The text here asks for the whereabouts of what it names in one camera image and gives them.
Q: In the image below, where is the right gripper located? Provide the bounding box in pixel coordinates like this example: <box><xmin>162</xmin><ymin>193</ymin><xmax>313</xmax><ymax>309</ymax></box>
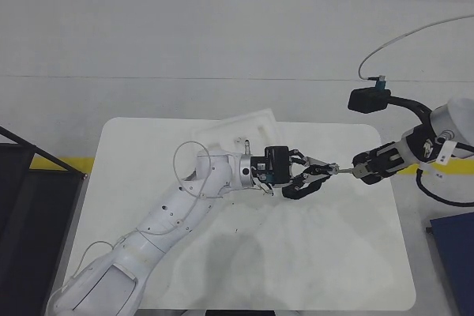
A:
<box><xmin>352</xmin><ymin>104</ymin><xmax>457</xmax><ymax>186</ymax></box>

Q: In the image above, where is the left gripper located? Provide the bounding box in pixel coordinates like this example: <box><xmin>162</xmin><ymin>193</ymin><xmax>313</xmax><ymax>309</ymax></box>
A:
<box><xmin>238</xmin><ymin>149</ymin><xmax>340</xmax><ymax>201</ymax></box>

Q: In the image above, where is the metal key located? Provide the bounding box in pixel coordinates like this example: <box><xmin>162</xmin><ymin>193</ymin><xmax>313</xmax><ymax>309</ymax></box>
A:
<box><xmin>337</xmin><ymin>164</ymin><xmax>367</xmax><ymax>178</ymax></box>

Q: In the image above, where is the white foam tray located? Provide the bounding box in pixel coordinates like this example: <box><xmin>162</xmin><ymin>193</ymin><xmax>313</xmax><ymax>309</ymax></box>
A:
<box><xmin>192</xmin><ymin>108</ymin><xmax>280</xmax><ymax>156</ymax></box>

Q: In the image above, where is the blue partition panel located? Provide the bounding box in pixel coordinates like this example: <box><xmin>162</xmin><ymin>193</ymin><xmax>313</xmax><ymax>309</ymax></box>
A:
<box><xmin>429</xmin><ymin>209</ymin><xmax>474</xmax><ymax>316</ymax></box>

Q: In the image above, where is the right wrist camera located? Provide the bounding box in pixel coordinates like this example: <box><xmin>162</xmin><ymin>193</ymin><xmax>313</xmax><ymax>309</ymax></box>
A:
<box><xmin>347</xmin><ymin>75</ymin><xmax>435</xmax><ymax>126</ymax></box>

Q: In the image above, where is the black cable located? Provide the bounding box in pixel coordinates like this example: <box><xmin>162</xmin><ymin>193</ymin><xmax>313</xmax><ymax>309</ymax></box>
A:
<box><xmin>415</xmin><ymin>141</ymin><xmax>474</xmax><ymax>209</ymax></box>

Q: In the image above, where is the thin white cable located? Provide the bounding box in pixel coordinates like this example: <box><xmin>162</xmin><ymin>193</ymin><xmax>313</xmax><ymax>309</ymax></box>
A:
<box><xmin>357</xmin><ymin>12</ymin><xmax>474</xmax><ymax>81</ymax></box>
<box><xmin>172</xmin><ymin>141</ymin><xmax>213</xmax><ymax>200</ymax></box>
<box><xmin>70</xmin><ymin>239</ymin><xmax>116</xmax><ymax>282</ymax></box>

